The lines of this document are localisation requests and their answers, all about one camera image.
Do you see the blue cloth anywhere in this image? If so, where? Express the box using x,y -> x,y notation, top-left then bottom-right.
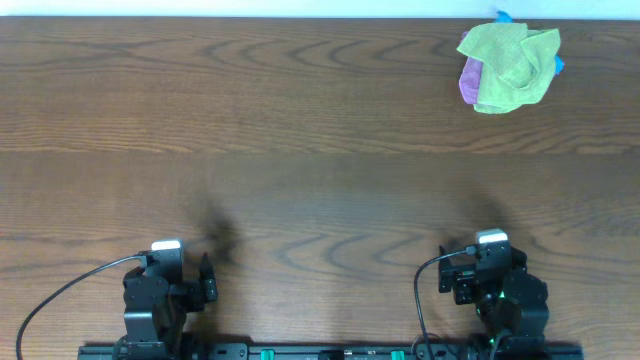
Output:
494,11 -> 565,75

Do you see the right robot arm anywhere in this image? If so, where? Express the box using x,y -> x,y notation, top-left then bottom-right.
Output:
438,241 -> 550,359

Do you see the light green cloth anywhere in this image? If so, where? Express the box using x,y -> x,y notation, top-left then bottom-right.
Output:
457,22 -> 561,114

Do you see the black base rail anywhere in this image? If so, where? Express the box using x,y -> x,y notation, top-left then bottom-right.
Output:
77,343 -> 585,360

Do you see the purple cloth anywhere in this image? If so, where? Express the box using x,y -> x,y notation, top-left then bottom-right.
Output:
458,57 -> 483,105

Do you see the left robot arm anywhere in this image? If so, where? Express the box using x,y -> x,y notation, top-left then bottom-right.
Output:
110,248 -> 218,360

